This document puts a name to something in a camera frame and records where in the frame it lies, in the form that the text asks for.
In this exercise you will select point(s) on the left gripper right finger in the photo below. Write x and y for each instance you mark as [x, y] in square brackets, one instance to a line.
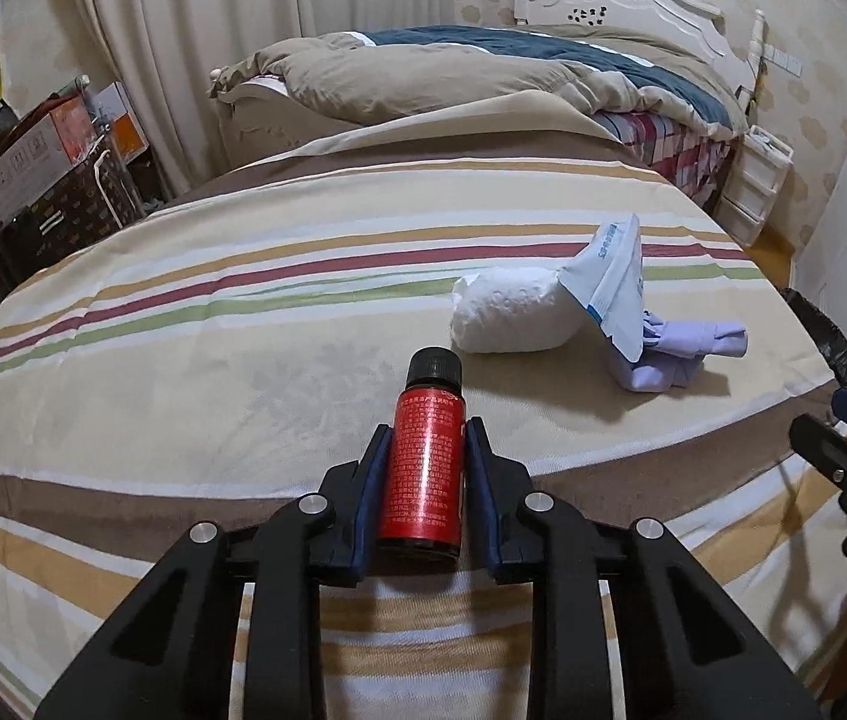
[625, 621]

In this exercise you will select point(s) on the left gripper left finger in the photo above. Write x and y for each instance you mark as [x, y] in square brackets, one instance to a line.
[168, 650]

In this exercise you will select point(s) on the lilac cloth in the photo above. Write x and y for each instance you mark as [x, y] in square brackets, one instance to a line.
[674, 351]

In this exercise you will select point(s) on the red bottle black cap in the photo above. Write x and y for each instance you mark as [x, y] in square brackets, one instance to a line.
[421, 510]

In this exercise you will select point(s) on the white blue plastic package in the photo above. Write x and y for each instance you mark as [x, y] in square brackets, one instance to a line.
[606, 279]

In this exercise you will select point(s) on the black lined trash bin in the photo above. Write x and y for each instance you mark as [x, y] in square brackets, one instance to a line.
[828, 338]

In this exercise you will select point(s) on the white plastic drawer unit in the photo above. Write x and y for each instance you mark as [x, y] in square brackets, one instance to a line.
[755, 181]

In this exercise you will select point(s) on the striped cloth covered table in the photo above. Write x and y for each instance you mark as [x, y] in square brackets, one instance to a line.
[212, 361]

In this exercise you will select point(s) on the plaid bed sheet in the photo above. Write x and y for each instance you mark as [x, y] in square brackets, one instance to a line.
[689, 161]

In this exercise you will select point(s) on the white wooden headboard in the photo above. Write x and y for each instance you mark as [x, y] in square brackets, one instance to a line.
[691, 25]

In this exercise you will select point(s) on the orange white cardboard box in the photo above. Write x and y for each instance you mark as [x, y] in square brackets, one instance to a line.
[44, 154]

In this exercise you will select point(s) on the orange white small carton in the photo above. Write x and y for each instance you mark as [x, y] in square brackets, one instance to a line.
[112, 104]

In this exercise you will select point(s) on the blue beige duvet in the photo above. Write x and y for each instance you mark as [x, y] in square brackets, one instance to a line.
[367, 78]

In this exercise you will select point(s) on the white pleated curtain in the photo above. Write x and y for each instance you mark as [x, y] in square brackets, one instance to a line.
[163, 52]

